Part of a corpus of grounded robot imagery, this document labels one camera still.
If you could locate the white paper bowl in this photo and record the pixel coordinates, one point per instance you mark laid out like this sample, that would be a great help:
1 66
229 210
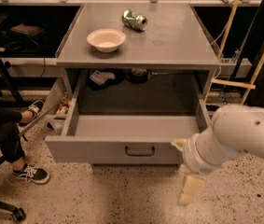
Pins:
106 40

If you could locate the black white sneaker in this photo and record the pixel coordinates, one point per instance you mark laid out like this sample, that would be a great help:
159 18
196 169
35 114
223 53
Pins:
29 173
31 113

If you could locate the black office chair base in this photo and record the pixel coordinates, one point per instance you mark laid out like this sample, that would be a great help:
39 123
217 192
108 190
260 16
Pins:
18 214

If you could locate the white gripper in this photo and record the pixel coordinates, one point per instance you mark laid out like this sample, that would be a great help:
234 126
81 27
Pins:
189 156

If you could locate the grey metal drawer cabinet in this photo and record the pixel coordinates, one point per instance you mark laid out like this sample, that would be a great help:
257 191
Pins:
172 41

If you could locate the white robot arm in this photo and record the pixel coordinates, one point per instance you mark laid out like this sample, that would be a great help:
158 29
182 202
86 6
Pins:
235 130

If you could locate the wooden frame stand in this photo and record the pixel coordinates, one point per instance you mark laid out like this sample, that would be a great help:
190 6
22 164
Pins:
245 28

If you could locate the black white sneaker far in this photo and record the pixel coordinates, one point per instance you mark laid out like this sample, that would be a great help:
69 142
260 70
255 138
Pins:
31 113

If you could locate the black top drawer handle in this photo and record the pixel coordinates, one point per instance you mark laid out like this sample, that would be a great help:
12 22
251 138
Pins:
140 151

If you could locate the black pouch with white card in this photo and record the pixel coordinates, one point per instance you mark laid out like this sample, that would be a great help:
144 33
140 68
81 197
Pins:
99 80

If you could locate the black tape roll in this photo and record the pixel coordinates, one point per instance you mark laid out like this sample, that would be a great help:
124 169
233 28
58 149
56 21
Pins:
139 76

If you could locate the black white sneaker near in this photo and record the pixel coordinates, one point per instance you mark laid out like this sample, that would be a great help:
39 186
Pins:
29 173

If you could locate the crushed green soda can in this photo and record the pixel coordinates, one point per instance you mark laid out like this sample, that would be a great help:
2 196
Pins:
134 20

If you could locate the grey top drawer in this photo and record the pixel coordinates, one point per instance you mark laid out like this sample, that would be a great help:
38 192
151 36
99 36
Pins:
100 124

